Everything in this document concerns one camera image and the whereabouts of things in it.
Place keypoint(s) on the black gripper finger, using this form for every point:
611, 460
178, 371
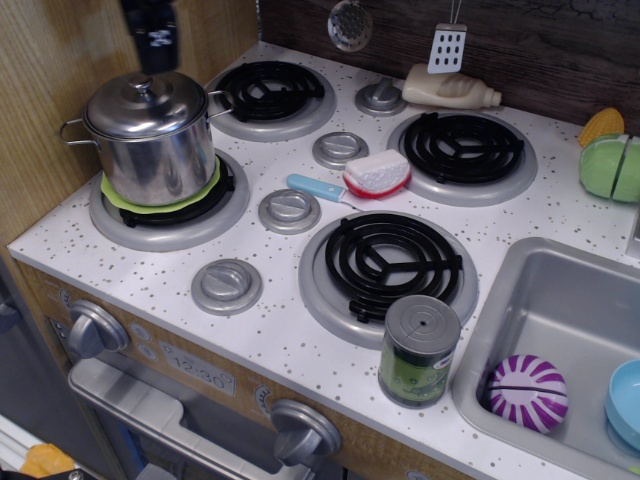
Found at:
154, 29

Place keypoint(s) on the steel pot lid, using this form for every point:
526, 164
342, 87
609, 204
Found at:
137, 105

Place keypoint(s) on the steel pot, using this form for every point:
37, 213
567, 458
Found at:
157, 170

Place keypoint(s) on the back left black burner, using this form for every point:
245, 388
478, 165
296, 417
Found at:
269, 90

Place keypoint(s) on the black burner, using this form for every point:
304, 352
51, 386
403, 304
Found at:
378, 258
462, 149
269, 90
216, 194

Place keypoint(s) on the front left black burner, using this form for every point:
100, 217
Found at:
216, 194

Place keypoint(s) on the green round mat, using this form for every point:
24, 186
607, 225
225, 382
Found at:
119, 202

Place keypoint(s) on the metal skimmer spoon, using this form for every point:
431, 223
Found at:
349, 26

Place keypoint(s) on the grey stovetop knob upper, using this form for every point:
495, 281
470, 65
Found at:
335, 149

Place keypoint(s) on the grey stovetop knob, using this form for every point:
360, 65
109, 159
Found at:
289, 212
335, 149
226, 287
381, 99

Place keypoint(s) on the grey stovetop knob middle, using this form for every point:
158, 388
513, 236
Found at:
289, 212

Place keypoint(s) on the grey stovetop knob back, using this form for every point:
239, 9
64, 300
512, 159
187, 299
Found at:
381, 99

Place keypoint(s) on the grey stovetop knob front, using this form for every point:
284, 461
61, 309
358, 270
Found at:
226, 287

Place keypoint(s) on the white slotted spatula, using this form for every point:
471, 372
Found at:
447, 49

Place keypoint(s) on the cream toy bottle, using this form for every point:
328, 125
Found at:
448, 90

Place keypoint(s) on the left oven dial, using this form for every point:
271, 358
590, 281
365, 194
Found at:
94, 331

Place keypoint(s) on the oven dial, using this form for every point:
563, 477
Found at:
303, 434
94, 331

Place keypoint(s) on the front right black burner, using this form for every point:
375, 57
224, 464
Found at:
378, 258

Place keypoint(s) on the back right black burner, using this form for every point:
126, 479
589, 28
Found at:
462, 149

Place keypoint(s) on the oven clock display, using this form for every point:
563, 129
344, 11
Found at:
199, 369

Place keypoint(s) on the green toy can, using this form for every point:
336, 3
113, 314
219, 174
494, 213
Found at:
421, 334

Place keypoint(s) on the right oven dial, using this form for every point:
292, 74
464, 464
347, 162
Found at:
303, 434

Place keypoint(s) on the yellow object on floor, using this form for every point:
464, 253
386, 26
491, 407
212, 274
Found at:
44, 460

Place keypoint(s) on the yellow toy corn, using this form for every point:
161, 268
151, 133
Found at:
606, 121

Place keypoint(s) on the green toy cabbage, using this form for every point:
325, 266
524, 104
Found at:
609, 167

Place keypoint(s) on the grey sink basin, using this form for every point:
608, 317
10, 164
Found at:
576, 310

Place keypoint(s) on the purple white striped ball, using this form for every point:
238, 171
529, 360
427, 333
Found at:
529, 391

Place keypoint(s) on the light blue bowl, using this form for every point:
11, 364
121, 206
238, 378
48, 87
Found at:
622, 403

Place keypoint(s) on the grey oven door handle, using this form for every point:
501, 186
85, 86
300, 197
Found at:
157, 416

